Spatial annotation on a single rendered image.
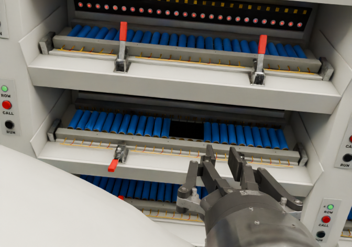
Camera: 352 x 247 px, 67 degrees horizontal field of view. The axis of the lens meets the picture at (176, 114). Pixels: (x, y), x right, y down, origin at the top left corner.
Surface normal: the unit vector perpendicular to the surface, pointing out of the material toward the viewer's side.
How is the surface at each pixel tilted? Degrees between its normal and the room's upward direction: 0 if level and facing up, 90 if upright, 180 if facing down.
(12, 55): 90
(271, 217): 9
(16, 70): 90
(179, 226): 21
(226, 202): 41
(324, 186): 90
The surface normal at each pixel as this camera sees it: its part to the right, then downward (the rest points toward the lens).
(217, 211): -0.80, -0.59
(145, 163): 0.07, -0.75
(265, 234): -0.17, -0.97
